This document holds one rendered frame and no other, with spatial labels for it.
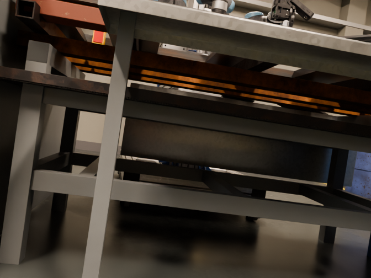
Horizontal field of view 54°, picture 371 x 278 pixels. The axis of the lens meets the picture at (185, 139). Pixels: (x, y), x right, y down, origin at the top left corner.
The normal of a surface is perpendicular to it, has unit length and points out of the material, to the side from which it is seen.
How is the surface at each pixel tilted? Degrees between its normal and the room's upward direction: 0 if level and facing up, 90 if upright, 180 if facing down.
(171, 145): 90
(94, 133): 90
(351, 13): 90
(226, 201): 90
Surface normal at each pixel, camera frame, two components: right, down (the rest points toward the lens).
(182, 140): 0.12, 0.04
